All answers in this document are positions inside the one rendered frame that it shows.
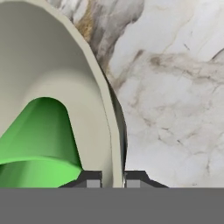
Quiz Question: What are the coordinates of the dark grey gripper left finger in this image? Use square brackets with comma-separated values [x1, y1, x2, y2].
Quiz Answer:
[59, 171, 103, 189]

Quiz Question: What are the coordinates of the green cup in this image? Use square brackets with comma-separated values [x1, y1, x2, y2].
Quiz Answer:
[0, 96, 84, 189]

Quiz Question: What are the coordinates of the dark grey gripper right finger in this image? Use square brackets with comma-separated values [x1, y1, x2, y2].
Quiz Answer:
[123, 170, 170, 189]

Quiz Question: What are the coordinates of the beige bowl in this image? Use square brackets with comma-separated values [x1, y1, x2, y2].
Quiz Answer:
[0, 0, 129, 189]

